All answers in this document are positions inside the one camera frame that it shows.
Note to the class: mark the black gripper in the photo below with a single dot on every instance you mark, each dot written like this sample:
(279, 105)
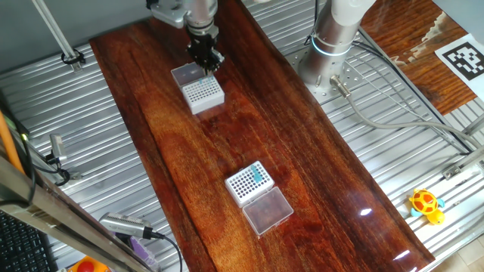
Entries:
(202, 47)

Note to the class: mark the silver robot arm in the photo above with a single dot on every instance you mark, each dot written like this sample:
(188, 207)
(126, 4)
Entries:
(332, 45)

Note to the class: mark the white pipette tip holder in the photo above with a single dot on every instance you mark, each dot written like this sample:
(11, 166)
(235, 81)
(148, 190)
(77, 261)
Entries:
(206, 104)
(264, 211)

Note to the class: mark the purple pipette tip box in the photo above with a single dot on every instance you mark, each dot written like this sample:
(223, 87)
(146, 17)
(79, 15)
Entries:
(145, 253)

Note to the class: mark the large brown wooden board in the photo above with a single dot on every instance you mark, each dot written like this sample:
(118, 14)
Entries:
(211, 151)

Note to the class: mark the black pole clamp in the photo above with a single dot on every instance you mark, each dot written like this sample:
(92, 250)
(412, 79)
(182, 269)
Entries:
(73, 59)

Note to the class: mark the aluminium pole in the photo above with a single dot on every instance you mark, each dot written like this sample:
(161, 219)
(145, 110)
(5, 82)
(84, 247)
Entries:
(56, 34)

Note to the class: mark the orange tube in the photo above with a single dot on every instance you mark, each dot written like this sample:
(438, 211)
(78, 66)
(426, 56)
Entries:
(9, 147)

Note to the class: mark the worn brown wooden board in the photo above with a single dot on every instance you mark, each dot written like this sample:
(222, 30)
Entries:
(435, 83)

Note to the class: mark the orange box red button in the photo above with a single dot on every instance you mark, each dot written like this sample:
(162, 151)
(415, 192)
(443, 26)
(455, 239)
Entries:
(87, 265)

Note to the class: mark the white fiducial tag paper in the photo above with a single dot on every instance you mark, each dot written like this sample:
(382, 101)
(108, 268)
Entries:
(465, 60)

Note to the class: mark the yellow orange toy turtle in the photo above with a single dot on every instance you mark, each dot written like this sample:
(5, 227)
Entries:
(425, 204)

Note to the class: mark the black keyboard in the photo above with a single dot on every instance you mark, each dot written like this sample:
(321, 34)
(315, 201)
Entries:
(22, 245)

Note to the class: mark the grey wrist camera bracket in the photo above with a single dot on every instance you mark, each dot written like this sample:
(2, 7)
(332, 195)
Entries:
(168, 16)

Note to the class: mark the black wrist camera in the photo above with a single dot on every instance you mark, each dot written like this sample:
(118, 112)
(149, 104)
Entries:
(151, 4)

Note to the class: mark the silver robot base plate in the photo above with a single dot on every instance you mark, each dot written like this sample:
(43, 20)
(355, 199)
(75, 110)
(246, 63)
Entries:
(351, 75)

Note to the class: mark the small silver mounted camera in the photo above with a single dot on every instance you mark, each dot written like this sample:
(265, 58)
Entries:
(58, 147)

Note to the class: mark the silver depth camera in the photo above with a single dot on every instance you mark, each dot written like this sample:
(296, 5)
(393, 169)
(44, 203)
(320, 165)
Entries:
(125, 225)

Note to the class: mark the steel frame beam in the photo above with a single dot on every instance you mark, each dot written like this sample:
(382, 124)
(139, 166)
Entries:
(56, 215)

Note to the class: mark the aluminium profile bracket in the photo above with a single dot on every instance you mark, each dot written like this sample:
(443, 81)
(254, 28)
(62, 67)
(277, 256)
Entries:
(465, 162)

